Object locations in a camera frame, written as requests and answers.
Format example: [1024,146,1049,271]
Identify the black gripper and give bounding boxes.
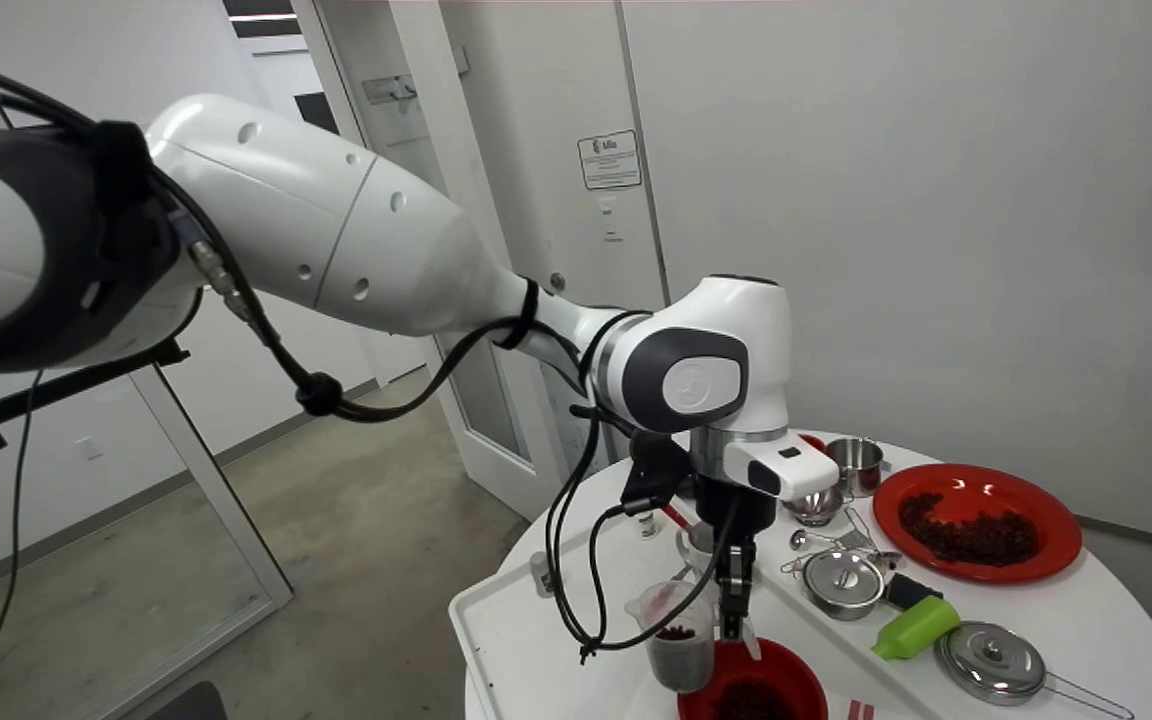
[696,479,776,639]

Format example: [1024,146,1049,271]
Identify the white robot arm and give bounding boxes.
[0,96,806,501]

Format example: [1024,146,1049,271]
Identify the red bowl with beans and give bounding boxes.
[678,639,829,720]

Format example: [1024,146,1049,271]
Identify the small steel bowl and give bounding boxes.
[789,489,846,526]

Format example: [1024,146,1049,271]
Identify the white cloth red stripes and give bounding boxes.
[829,692,899,720]

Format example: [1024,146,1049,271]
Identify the green plastic bottle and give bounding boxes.
[871,594,961,658]

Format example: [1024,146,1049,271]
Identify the steel cup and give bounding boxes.
[829,439,884,495]

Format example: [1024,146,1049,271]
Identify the round white table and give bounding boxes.
[463,426,1152,720]

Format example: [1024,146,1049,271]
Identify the red plate with beans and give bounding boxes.
[871,465,1085,582]

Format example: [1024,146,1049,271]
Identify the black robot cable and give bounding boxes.
[160,170,742,668]

